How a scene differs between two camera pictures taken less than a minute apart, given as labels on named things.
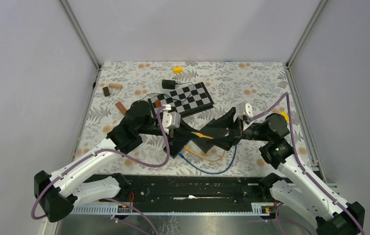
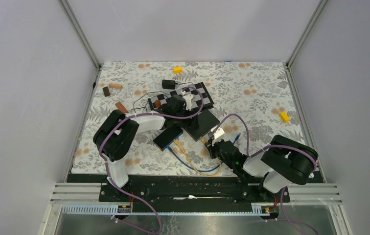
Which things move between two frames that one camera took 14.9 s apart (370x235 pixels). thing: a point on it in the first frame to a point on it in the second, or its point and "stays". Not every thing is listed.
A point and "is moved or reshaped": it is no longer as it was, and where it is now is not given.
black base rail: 195,190 stays
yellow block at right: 286,115 stays
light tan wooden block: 115,85 stays
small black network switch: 176,144 is moved or reshaped
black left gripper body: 172,133 to 185,123
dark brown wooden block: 106,91 stays
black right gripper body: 245,129 to 215,152
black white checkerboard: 187,101 stays
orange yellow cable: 199,155 is moved or reshaped
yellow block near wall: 177,69 stays
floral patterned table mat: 196,118 stays
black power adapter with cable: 171,84 stays
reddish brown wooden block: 121,107 stays
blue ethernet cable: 181,155 is moved or reshaped
